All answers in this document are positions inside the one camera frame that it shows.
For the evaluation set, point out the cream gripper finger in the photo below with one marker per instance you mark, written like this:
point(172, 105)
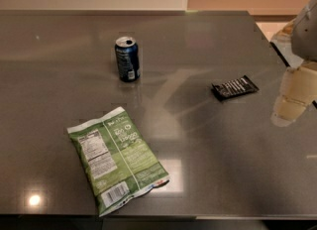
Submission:
point(281, 42)
point(298, 90)

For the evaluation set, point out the black rxbar chocolate bar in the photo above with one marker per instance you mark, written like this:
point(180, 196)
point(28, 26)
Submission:
point(234, 88)

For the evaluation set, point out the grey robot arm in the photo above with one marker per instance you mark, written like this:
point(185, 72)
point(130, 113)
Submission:
point(304, 33)

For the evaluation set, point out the blue soda can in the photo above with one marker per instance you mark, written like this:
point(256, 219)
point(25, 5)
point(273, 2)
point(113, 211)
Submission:
point(127, 57)

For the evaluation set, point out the green chip bag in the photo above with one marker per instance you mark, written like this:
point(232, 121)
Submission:
point(118, 162)

